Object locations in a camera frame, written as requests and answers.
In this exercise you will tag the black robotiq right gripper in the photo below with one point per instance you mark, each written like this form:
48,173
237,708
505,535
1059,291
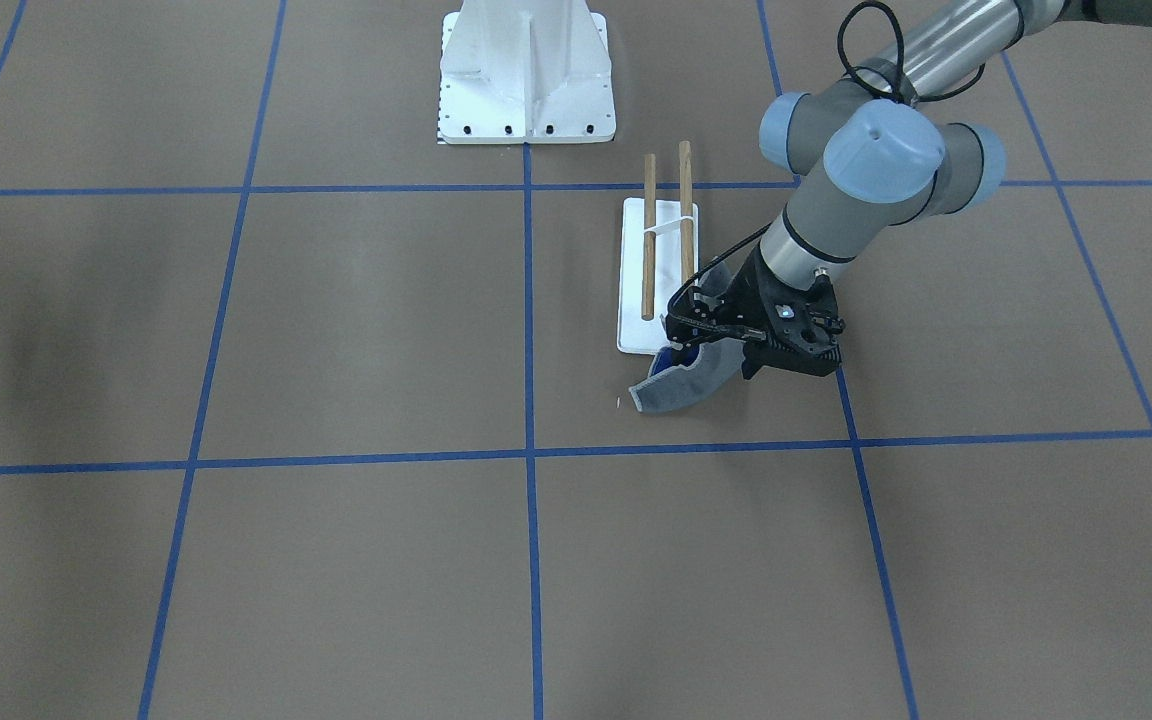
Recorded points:
744,297

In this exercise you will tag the blue grey microfibre towel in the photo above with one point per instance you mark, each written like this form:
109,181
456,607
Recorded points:
672,386

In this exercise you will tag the robot arm silver blue right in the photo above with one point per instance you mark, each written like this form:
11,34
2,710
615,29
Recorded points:
867,158

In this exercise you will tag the white wooden towel rack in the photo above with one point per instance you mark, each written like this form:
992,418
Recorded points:
659,251

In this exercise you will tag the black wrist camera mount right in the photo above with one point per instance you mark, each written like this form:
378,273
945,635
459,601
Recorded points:
820,358

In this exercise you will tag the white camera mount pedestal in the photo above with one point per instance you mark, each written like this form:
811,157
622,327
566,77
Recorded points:
515,72

